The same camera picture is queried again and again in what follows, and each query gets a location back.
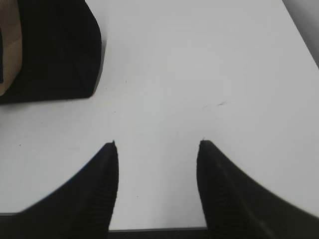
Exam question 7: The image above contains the black bag with tan handles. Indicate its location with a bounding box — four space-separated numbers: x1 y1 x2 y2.
0 0 102 104

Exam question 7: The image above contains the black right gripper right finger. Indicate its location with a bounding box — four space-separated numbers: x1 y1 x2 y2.
196 140 319 239

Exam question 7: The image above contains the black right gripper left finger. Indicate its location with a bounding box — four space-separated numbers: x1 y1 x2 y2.
0 142 119 239

